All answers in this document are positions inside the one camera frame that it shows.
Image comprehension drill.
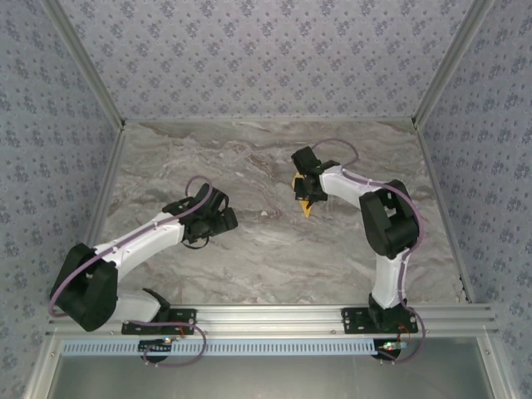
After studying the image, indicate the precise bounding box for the long aluminium mounting rail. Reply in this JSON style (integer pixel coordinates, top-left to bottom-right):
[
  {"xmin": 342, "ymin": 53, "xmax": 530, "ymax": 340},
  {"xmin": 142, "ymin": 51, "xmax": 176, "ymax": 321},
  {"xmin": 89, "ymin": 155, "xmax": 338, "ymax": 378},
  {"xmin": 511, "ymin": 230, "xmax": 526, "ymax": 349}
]
[{"xmin": 44, "ymin": 303, "xmax": 500, "ymax": 337}]

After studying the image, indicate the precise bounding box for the grey metal panel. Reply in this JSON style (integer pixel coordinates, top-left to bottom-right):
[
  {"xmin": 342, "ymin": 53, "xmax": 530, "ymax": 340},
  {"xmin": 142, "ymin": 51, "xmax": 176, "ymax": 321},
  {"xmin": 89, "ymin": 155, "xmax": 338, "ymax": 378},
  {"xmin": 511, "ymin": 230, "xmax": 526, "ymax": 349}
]
[{"xmin": 49, "ymin": 355, "xmax": 495, "ymax": 399}]

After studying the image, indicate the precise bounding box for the left gripper thin black cable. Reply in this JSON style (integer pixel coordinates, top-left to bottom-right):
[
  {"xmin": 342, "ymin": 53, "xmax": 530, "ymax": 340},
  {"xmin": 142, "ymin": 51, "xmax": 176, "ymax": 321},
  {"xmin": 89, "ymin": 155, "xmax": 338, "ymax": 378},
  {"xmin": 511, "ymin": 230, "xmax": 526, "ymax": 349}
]
[{"xmin": 182, "ymin": 236, "xmax": 211, "ymax": 252}]

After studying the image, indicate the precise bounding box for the yellow paper sheet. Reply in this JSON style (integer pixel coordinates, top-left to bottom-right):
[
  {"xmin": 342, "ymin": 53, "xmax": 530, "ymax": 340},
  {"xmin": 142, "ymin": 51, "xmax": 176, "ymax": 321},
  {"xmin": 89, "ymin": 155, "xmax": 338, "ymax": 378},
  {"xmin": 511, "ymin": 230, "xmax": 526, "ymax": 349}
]
[{"xmin": 290, "ymin": 173, "xmax": 313, "ymax": 219}]

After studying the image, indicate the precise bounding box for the short aluminium frame rail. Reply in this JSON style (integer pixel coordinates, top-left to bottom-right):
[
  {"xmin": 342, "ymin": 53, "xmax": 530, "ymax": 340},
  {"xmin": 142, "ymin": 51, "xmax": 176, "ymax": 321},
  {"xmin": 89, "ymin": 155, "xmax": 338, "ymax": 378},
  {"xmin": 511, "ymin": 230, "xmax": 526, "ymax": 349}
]
[
  {"xmin": 22, "ymin": 334, "xmax": 63, "ymax": 399},
  {"xmin": 477, "ymin": 334, "xmax": 515, "ymax": 399}
]

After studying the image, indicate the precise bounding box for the small black controller board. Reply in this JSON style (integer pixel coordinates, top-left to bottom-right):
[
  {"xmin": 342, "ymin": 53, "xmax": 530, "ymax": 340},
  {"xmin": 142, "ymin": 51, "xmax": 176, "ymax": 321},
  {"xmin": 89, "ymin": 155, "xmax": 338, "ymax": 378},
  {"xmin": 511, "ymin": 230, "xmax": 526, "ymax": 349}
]
[
  {"xmin": 373, "ymin": 338, "xmax": 411, "ymax": 359},
  {"xmin": 138, "ymin": 337, "xmax": 174, "ymax": 355}
]

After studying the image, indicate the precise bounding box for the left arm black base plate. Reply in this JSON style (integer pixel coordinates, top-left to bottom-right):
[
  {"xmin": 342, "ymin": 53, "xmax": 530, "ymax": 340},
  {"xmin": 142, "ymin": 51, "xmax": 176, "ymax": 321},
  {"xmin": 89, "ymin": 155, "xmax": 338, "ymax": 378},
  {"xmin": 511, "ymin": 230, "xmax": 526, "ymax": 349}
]
[{"xmin": 121, "ymin": 308, "xmax": 198, "ymax": 336}]

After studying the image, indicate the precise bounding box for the aluminium frame post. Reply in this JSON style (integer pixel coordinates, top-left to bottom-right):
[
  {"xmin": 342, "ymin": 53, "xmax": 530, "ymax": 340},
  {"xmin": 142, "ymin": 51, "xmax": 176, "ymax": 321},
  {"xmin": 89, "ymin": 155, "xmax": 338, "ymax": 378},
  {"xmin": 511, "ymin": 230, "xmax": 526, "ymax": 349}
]
[
  {"xmin": 411, "ymin": 0, "xmax": 495, "ymax": 126},
  {"xmin": 43, "ymin": 0, "xmax": 126, "ymax": 131}
]

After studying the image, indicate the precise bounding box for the white slotted cable duct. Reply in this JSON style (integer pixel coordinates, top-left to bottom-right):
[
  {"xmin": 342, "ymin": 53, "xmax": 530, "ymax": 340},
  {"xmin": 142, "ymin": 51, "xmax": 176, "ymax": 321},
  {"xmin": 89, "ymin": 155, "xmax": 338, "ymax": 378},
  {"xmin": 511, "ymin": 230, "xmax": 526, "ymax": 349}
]
[{"xmin": 61, "ymin": 339, "xmax": 377, "ymax": 357}]

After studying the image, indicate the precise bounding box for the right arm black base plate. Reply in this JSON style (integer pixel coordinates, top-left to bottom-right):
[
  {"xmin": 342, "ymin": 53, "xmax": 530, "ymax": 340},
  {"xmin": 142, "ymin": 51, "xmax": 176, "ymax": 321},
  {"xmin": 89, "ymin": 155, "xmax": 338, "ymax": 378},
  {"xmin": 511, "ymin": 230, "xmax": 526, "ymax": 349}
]
[{"xmin": 340, "ymin": 307, "xmax": 418, "ymax": 336}]

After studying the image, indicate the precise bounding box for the aluminium table edge rail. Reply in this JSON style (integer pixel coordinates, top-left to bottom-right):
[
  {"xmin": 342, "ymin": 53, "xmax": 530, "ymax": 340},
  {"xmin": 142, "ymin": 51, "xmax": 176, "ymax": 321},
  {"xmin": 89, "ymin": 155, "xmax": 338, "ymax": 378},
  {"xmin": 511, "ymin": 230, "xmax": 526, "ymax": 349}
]
[
  {"xmin": 64, "ymin": 124, "xmax": 128, "ymax": 307},
  {"xmin": 413, "ymin": 120, "xmax": 477, "ymax": 307}
]

